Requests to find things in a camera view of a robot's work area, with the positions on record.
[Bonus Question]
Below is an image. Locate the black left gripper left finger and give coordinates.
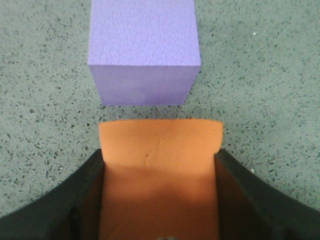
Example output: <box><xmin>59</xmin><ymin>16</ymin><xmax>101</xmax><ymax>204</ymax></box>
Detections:
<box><xmin>0</xmin><ymin>149</ymin><xmax>105</xmax><ymax>240</ymax></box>

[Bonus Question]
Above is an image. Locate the orange foam cube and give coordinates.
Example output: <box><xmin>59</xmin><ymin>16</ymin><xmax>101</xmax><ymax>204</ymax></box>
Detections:
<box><xmin>99</xmin><ymin>119</ymin><xmax>224</xmax><ymax>240</ymax></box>

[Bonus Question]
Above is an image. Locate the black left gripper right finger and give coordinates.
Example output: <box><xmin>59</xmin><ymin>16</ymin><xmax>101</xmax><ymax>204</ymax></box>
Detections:
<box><xmin>214</xmin><ymin>149</ymin><xmax>320</xmax><ymax>240</ymax></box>

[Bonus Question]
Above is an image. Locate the purple foam cube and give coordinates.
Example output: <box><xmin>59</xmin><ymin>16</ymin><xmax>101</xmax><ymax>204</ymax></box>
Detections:
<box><xmin>88</xmin><ymin>0</ymin><xmax>201</xmax><ymax>106</ymax></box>

